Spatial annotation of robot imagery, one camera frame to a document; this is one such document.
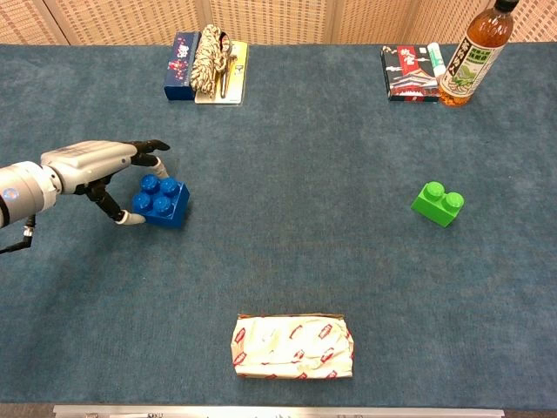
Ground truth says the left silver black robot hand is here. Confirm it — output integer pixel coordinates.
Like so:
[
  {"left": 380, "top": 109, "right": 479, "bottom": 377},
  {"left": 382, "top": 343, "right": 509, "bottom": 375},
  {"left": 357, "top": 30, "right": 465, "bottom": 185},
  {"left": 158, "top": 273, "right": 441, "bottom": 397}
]
[{"left": 41, "top": 138, "right": 171, "bottom": 226}]

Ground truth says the blue toy brick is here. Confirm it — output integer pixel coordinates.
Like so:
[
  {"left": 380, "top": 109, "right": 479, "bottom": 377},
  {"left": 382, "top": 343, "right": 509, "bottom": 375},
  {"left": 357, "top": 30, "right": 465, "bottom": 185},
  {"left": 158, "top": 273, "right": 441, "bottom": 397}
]
[{"left": 131, "top": 173, "right": 191, "bottom": 230}]

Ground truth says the green toy brick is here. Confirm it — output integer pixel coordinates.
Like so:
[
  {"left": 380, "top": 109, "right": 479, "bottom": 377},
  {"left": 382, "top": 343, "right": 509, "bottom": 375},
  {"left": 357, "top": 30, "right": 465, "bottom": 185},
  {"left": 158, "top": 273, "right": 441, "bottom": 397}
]
[{"left": 411, "top": 181, "right": 466, "bottom": 229}]

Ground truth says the dark blue printed box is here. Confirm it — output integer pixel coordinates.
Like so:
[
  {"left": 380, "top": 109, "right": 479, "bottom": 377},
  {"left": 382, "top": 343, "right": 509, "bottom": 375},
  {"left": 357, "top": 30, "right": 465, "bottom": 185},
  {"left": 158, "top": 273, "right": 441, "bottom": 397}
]
[{"left": 164, "top": 31, "right": 202, "bottom": 102}]

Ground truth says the black tool on card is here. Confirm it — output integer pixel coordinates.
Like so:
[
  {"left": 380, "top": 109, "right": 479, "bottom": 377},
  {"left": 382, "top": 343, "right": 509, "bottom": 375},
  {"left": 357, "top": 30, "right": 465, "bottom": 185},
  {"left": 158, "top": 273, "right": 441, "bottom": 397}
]
[{"left": 217, "top": 32, "right": 238, "bottom": 99}]

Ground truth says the yellow blister card package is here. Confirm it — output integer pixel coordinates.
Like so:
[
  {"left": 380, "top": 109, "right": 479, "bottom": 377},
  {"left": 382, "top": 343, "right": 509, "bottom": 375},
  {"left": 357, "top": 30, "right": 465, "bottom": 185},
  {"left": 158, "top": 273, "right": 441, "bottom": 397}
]
[{"left": 194, "top": 40, "right": 249, "bottom": 105}]

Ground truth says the woven beige folding screen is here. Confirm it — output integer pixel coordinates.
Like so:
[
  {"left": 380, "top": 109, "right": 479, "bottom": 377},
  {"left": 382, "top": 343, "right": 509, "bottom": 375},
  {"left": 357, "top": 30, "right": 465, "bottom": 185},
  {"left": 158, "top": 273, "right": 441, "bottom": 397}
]
[{"left": 0, "top": 0, "right": 557, "bottom": 45}]

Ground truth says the cream red-print wrapped package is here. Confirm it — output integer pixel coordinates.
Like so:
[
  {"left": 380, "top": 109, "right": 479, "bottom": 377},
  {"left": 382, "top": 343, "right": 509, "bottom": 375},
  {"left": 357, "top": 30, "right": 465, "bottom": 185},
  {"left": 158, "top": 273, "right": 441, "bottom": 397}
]
[{"left": 232, "top": 312, "right": 356, "bottom": 381}]

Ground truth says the palace print box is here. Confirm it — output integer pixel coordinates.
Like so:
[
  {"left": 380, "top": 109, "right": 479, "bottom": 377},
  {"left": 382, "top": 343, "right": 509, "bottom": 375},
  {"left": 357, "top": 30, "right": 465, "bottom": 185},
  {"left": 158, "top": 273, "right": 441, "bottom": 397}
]
[{"left": 380, "top": 44, "right": 440, "bottom": 103}]

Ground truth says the white green tube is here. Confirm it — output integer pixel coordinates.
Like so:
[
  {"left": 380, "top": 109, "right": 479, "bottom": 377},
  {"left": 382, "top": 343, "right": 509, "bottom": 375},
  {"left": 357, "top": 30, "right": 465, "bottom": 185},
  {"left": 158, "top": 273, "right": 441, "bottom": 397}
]
[{"left": 426, "top": 42, "right": 446, "bottom": 78}]

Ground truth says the amber tea bottle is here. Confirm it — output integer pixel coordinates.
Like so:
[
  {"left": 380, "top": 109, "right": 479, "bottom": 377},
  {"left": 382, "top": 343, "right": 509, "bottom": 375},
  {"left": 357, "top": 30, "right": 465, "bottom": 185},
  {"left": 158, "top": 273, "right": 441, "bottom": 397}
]
[{"left": 438, "top": 0, "right": 518, "bottom": 108}]

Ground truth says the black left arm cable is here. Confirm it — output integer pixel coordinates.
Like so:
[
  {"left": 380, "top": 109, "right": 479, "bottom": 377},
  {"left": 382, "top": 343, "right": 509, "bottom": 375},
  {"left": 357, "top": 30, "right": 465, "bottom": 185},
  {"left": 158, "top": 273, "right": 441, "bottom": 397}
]
[{"left": 0, "top": 215, "right": 36, "bottom": 256}]

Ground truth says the coiled camouflage rope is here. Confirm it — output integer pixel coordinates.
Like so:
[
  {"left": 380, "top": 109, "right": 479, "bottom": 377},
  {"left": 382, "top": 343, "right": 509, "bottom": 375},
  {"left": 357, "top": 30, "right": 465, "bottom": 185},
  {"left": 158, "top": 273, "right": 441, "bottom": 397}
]
[{"left": 190, "top": 24, "right": 232, "bottom": 98}]

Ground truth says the aluminium profile rail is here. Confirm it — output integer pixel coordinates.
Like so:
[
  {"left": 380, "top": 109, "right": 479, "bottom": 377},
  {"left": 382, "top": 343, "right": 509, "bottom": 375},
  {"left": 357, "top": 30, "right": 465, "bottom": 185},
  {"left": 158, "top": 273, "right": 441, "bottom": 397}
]
[{"left": 52, "top": 404, "right": 506, "bottom": 418}]

